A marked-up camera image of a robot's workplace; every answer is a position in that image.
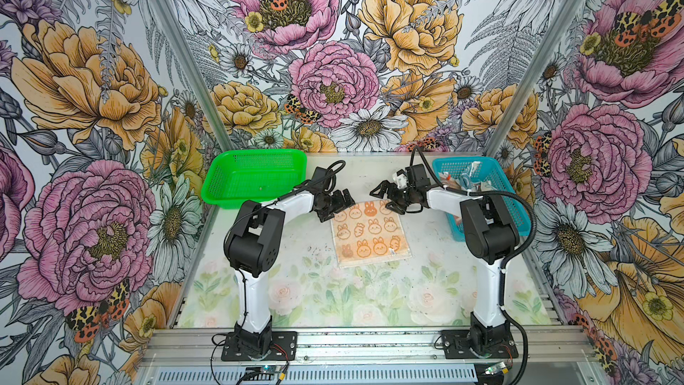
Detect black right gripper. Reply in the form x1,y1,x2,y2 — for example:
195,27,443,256
370,178,417,215

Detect orange bunny towel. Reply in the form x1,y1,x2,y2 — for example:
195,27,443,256
331,200,411,268

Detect green plastic basket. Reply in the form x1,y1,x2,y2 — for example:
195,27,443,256
201,149,307,210

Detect teal plastic basket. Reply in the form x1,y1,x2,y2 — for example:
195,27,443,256
431,156,532,242

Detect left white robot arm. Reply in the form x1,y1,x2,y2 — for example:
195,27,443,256
221,160,356,362

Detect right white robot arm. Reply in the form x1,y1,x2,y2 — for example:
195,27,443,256
370,165,520,358

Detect small green circuit board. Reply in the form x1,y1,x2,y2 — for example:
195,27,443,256
251,365,286,381

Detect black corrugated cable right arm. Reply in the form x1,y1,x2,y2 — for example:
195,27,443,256
408,146,537,385

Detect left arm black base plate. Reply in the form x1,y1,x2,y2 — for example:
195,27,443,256
220,331,299,362

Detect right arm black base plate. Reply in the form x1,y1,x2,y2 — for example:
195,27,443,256
435,329,519,360

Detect white vented cable duct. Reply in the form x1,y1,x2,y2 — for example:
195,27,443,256
147,365,477,384

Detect aluminium corner post right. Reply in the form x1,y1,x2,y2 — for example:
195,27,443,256
482,0,585,157

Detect aluminium corner post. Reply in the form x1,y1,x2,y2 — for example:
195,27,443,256
148,0,235,152
482,0,585,157

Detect aluminium front rail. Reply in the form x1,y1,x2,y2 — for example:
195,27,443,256
140,324,597,367

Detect aluminium corner post left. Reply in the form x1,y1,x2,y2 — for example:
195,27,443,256
148,0,235,152

